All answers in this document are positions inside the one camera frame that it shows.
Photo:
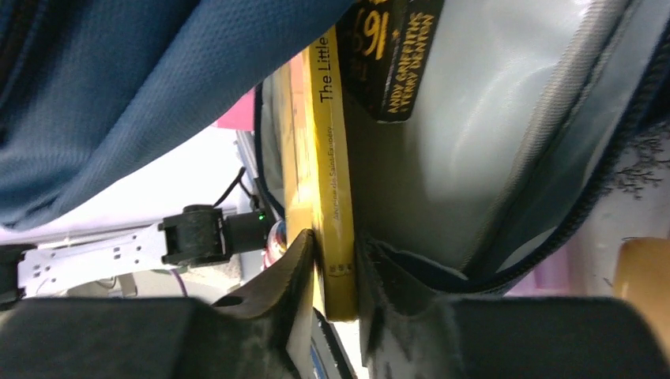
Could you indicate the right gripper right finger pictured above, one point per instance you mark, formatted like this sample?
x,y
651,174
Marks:
x,y
410,330

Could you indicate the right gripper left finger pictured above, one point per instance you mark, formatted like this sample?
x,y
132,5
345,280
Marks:
x,y
261,330

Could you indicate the yellow book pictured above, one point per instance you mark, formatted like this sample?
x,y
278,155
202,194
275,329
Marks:
x,y
309,111

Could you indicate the navy blue student backpack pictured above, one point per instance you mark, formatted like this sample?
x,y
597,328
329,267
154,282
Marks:
x,y
529,112

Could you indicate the treehouse story paperback book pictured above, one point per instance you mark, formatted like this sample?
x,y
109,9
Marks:
x,y
383,51

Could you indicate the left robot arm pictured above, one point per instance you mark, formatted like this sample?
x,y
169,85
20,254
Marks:
x,y
202,235

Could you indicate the pink highlighter pen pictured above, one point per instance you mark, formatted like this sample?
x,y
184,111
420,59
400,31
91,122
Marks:
x,y
550,278

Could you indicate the pink box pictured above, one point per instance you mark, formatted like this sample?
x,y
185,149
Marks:
x,y
240,116

